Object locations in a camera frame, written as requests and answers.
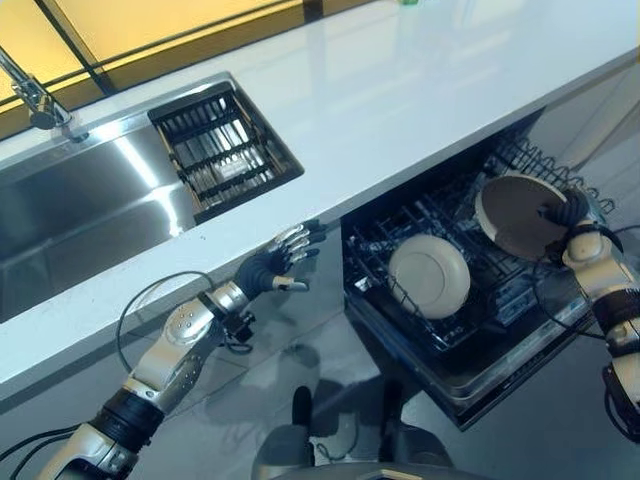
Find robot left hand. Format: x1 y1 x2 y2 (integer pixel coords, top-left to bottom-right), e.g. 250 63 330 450
236 220 327 302

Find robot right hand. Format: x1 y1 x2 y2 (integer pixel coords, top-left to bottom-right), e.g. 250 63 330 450
537 187 604 241

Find beige plate brown rim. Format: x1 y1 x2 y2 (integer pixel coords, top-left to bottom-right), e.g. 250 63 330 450
473 174 571 261

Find dishwasher drawer black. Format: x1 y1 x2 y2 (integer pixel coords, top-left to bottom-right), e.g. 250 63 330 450
341 112 626 432

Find black sink drain basket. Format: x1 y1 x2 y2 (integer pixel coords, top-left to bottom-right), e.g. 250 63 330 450
148 91 305 225

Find white round plate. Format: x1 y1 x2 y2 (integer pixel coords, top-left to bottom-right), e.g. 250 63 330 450
387 235 472 321

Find stainless steel sink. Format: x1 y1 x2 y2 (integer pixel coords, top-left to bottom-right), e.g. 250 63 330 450
0 72 306 324

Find robot body and legs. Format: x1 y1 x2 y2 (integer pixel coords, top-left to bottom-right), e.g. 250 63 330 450
249 384 496 480

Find chrome faucet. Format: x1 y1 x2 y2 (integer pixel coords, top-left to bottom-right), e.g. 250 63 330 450
0 47 90 144

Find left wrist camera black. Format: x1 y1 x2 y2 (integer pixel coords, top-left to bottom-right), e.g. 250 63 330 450
219 309 257 347

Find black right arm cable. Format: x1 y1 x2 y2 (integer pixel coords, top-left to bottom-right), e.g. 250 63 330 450
530 222 626 341

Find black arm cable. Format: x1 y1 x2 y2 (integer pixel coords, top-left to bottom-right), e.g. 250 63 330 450
530 222 626 341
117 270 221 374

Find black wire dishwasher rack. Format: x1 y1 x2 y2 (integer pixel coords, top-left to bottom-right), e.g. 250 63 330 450
344 134 619 351

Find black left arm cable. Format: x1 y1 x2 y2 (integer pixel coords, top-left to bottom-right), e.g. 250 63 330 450
117 270 221 374

